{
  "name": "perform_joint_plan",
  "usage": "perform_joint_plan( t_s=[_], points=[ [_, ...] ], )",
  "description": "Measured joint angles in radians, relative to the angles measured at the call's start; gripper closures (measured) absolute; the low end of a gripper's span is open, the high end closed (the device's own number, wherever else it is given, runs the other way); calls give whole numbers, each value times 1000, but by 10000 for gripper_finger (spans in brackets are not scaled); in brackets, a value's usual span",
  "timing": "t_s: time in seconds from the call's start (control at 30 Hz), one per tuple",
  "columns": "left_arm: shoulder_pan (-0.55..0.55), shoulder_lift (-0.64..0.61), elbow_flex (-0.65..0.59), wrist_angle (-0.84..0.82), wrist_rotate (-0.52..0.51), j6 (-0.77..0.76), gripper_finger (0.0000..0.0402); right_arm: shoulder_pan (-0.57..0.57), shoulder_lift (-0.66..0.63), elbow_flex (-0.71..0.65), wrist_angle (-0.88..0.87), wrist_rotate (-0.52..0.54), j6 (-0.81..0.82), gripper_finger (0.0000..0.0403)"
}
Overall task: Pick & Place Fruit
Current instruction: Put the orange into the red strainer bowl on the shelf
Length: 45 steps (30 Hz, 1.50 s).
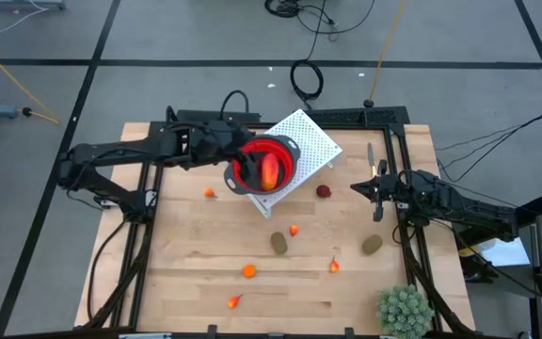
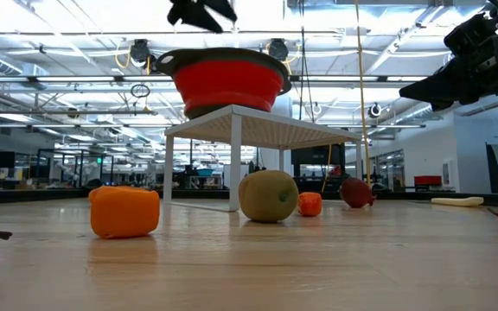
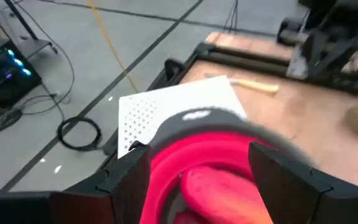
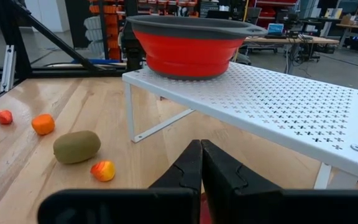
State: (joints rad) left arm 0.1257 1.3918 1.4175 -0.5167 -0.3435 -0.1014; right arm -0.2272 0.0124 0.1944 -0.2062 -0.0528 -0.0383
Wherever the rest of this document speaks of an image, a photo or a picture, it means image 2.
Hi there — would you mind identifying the black coiled ceiling cable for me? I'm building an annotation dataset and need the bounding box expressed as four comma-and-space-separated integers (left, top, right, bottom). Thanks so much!
130, 83, 151, 99

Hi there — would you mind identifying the yellow hanging cable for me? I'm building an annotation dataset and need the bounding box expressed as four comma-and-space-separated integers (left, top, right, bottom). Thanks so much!
354, 0, 372, 187

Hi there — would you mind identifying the brown-green toy kiwi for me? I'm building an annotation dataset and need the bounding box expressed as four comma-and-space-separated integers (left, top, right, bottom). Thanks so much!
238, 169, 300, 224

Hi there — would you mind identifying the white perforated riser shelf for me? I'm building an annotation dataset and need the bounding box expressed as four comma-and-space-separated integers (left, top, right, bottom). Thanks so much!
163, 105, 363, 213

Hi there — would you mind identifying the knife with cream handle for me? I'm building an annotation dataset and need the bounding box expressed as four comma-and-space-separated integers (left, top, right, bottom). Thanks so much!
421, 196, 485, 208

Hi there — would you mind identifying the red collapsible colander bowl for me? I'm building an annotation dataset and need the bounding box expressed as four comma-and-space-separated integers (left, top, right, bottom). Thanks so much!
155, 47, 293, 121

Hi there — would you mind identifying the black hanging cable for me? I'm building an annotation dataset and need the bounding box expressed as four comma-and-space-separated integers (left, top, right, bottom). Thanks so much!
297, 0, 316, 124

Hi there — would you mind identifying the black workstation frame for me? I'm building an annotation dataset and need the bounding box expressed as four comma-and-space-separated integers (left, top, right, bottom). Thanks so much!
35, 149, 115, 187

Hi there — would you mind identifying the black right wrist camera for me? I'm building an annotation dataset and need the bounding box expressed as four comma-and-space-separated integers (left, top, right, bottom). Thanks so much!
443, 14, 498, 55

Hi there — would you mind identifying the small orange toy fruit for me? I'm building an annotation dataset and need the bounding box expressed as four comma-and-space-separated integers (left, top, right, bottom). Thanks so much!
297, 192, 323, 218

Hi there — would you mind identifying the black aluminium table frame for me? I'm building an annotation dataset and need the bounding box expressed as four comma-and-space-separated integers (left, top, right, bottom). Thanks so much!
0, 187, 498, 208

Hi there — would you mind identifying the black wall screen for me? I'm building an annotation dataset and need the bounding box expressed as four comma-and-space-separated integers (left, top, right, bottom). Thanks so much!
290, 144, 346, 166

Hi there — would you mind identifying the dark red toy pomegranate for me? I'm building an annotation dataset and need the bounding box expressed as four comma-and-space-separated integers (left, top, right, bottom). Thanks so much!
339, 178, 378, 210

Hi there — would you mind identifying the red box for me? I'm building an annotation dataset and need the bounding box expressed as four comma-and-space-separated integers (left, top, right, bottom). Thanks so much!
412, 175, 444, 187

